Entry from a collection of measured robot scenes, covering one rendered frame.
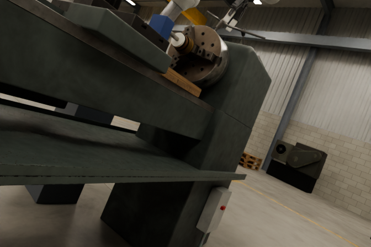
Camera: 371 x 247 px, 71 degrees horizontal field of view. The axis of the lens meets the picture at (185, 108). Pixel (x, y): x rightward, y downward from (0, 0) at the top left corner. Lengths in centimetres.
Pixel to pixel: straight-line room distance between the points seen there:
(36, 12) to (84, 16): 12
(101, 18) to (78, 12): 9
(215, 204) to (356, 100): 1033
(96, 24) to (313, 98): 1150
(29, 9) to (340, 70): 1183
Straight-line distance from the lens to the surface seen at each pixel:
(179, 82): 102
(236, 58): 144
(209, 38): 137
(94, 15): 69
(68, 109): 167
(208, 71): 129
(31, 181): 61
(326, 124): 1152
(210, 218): 167
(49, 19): 67
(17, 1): 64
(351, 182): 1106
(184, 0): 182
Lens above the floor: 76
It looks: 2 degrees up
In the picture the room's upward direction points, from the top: 23 degrees clockwise
